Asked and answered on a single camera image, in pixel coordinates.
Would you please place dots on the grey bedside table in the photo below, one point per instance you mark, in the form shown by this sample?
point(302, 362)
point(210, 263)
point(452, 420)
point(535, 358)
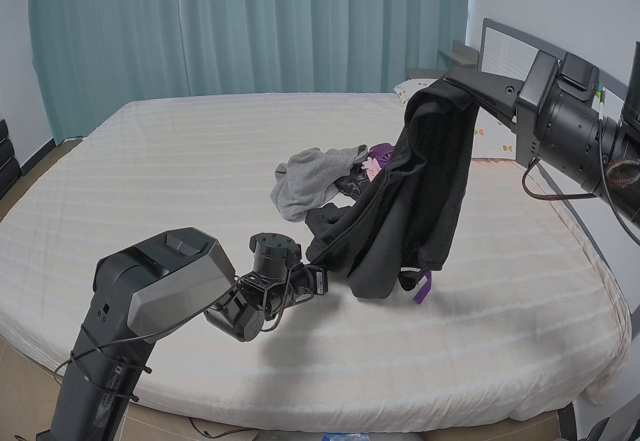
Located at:
point(462, 54)

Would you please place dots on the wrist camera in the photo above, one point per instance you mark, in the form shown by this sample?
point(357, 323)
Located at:
point(577, 74)
point(320, 279)

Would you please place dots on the white printed pillow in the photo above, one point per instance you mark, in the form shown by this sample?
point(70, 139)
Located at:
point(492, 134)

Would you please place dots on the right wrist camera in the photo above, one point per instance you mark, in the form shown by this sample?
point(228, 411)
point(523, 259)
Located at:
point(577, 74)

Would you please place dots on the black chest of drawers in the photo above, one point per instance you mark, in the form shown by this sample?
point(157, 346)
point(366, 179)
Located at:
point(7, 154)

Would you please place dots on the blue-green curtain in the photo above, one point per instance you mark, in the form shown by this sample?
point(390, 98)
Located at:
point(325, 4)
point(100, 29)

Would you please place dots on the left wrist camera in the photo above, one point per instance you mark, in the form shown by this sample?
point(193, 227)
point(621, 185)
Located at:
point(320, 279)

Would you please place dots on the grey garment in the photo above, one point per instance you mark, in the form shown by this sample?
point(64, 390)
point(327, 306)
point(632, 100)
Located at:
point(310, 174)

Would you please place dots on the bed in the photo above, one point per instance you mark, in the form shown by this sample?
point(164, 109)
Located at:
point(200, 154)

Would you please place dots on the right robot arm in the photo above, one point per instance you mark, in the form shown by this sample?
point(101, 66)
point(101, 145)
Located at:
point(625, 154)

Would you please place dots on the black T-shirt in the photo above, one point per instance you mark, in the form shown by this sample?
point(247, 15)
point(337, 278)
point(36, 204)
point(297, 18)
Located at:
point(415, 189)

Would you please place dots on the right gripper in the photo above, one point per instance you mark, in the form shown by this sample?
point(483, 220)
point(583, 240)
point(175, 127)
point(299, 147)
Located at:
point(565, 139)

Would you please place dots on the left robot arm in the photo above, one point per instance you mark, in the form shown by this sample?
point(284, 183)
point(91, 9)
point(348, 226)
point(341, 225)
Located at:
point(165, 279)

